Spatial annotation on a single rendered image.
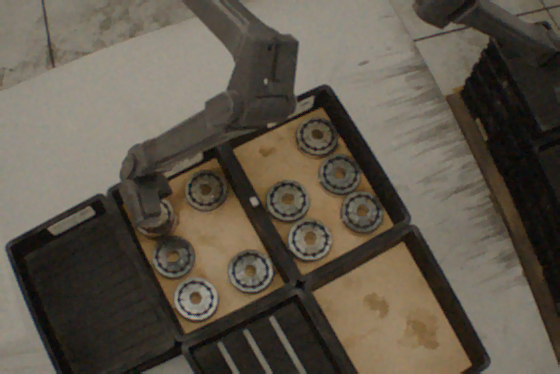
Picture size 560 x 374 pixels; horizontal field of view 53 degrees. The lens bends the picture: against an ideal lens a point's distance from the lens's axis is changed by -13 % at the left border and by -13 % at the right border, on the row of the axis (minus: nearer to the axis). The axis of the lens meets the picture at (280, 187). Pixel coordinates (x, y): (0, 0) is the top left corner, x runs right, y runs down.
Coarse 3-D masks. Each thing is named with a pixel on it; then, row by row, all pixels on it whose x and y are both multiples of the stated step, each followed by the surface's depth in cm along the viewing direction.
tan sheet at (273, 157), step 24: (264, 144) 157; (288, 144) 157; (336, 144) 158; (264, 168) 155; (288, 168) 155; (312, 168) 155; (264, 192) 153; (312, 192) 153; (312, 216) 151; (336, 216) 151; (384, 216) 152; (312, 240) 149; (336, 240) 150; (360, 240) 150; (312, 264) 147
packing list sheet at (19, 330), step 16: (0, 240) 159; (0, 256) 157; (0, 272) 156; (0, 288) 154; (0, 304) 153; (16, 304) 153; (0, 320) 151; (16, 320) 152; (0, 336) 150; (16, 336) 150
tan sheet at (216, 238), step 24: (216, 168) 154; (192, 216) 150; (216, 216) 150; (240, 216) 151; (144, 240) 148; (192, 240) 148; (216, 240) 149; (240, 240) 149; (216, 264) 147; (168, 288) 144; (216, 288) 145; (216, 312) 143
